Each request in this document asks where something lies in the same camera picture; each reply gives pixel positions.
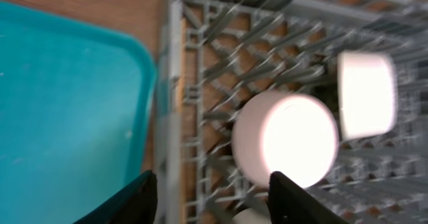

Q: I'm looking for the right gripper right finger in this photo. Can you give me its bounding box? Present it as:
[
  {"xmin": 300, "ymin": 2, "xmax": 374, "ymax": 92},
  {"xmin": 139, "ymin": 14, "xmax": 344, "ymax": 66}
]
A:
[{"xmin": 267, "ymin": 171, "xmax": 347, "ymax": 224}]

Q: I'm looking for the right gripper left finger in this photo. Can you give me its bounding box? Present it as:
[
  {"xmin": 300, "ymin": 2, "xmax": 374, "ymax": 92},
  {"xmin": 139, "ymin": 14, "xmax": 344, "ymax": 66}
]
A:
[{"xmin": 75, "ymin": 171, "xmax": 158, "ymax": 224}]

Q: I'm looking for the pink bowl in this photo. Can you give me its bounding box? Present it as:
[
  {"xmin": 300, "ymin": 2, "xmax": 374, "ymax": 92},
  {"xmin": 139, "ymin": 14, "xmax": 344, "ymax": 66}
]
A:
[{"xmin": 231, "ymin": 91, "xmax": 338, "ymax": 189}]

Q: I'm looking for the white bowl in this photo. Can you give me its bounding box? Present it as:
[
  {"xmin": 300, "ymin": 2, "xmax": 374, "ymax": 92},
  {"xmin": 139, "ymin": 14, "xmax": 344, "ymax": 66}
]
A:
[{"xmin": 337, "ymin": 51, "xmax": 398, "ymax": 140}]

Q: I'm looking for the white cup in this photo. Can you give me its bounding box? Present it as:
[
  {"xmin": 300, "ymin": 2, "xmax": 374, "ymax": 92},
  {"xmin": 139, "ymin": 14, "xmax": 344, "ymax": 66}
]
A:
[{"xmin": 233, "ymin": 208, "xmax": 272, "ymax": 224}]

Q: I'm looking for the grey dishwasher rack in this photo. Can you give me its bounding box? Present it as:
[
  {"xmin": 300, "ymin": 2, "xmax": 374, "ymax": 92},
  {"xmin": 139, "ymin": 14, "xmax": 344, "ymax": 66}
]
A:
[{"xmin": 155, "ymin": 0, "xmax": 427, "ymax": 223}]

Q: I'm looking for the teal serving tray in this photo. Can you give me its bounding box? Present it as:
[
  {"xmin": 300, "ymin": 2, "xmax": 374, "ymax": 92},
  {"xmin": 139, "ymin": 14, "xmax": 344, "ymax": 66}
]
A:
[{"xmin": 1, "ymin": 1, "xmax": 156, "ymax": 223}]

